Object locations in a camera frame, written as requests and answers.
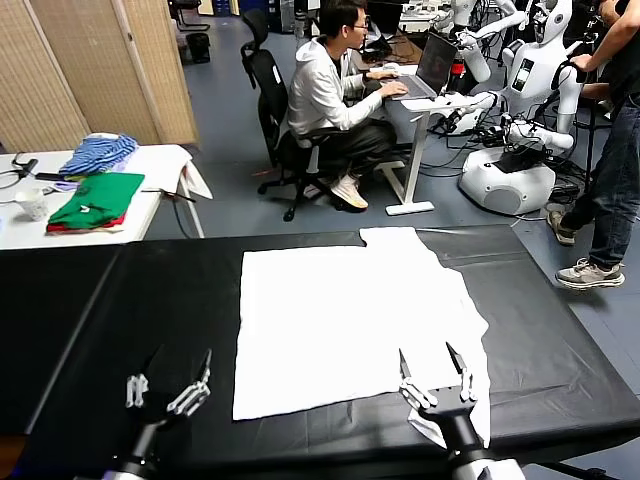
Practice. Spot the black metal table frame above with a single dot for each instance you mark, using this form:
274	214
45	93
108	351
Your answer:
575	469

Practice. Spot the green folded shirt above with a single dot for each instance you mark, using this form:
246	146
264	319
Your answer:
100	197

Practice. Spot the black table cover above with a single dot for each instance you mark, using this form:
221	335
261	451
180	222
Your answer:
150	300

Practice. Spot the seated man in white hoodie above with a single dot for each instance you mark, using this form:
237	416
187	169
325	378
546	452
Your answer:
320	95

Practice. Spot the blue striped shirt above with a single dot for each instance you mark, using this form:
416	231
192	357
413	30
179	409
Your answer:
100	152

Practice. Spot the black trash bin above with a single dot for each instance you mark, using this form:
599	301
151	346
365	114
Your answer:
200	47

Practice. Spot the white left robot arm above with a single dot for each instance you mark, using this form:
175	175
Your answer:
140	450

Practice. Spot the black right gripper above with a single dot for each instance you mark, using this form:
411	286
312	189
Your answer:
447	405

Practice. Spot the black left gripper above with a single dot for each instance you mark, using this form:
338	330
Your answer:
152	417

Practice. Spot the white t-shirt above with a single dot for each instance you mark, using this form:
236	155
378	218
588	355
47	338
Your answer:
340	325

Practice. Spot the grey laptop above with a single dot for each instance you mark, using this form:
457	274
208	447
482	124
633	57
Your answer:
437	62

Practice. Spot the white paper cup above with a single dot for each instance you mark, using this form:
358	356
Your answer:
32	205

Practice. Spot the red folded shirt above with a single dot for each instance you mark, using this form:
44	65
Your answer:
75	227

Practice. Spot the red cola bottle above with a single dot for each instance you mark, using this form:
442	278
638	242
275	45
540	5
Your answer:
456	70

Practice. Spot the black phone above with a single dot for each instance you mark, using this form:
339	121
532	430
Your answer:
50	176

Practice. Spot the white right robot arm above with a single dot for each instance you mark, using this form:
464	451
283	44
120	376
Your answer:
462	442

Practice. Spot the white humanoid robot on base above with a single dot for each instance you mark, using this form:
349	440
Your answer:
520	75

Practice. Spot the woven wooden folding screen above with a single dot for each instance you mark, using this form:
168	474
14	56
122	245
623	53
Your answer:
90	75

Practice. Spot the white computer mouse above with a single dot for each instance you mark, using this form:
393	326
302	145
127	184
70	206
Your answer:
391	67

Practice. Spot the white humanoid robot with raised arm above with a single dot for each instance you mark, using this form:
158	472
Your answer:
475	55

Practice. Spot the black office chair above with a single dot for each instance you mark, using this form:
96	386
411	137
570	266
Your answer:
272	100

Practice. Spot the black cantilever chair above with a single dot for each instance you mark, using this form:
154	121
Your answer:
192	22

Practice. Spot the standing person in dark clothes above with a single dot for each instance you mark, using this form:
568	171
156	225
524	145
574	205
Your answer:
615	165

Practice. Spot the white standing desk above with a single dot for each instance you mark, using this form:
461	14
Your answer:
415	150

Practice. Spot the white folding table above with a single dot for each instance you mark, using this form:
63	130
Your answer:
150	210

